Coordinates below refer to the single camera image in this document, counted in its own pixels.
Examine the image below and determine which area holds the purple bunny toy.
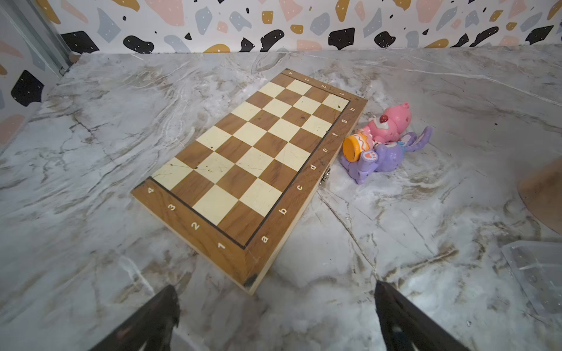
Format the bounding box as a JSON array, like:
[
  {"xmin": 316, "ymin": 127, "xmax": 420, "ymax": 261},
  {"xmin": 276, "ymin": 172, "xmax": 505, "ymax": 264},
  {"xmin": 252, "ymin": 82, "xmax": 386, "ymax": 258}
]
[{"xmin": 340, "ymin": 127, "xmax": 433, "ymax": 184}]

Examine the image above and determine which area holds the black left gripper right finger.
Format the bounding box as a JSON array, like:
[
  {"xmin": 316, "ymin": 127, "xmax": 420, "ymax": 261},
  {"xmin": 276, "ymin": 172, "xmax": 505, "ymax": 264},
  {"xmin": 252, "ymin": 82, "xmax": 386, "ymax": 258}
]
[{"xmin": 374, "ymin": 281, "xmax": 468, "ymax": 350}]

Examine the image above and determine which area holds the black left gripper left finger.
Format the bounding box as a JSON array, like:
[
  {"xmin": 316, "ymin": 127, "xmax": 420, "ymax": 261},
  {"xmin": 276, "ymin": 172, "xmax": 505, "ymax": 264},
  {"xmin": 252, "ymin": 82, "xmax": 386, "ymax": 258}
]
[{"xmin": 92, "ymin": 285, "xmax": 180, "ymax": 350}]

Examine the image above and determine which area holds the wooden tree base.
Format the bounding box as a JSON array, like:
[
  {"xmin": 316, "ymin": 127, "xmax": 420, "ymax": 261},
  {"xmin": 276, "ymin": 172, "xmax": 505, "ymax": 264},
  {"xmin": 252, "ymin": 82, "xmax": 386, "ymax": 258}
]
[{"xmin": 518, "ymin": 157, "xmax": 561, "ymax": 234}]

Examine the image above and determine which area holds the wooden folding chess board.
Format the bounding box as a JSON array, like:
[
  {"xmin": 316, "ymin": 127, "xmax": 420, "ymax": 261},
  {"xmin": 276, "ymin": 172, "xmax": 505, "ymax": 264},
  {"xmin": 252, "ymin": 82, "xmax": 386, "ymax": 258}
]
[{"xmin": 132, "ymin": 70, "xmax": 367, "ymax": 294}]

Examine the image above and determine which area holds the clear plastic container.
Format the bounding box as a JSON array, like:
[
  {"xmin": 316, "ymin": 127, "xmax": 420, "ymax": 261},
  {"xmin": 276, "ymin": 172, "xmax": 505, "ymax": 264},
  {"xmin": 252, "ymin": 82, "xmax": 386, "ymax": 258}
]
[{"xmin": 501, "ymin": 241, "xmax": 561, "ymax": 318}]

